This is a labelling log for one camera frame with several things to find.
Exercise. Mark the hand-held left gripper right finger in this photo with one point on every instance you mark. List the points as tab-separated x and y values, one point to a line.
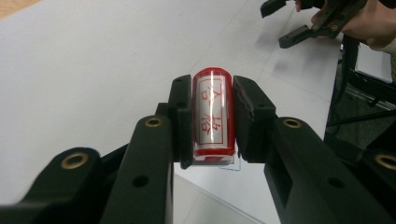
299	168

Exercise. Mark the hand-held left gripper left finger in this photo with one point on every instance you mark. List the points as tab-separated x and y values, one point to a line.
146	174

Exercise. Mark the red stamp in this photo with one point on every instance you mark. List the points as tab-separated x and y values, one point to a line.
213	115

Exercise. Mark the black stand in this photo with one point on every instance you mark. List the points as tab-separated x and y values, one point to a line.
364	116

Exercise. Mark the large white table cover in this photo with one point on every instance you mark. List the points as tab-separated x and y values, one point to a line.
93	62

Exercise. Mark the metal floor rail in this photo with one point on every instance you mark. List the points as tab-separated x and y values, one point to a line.
372	100

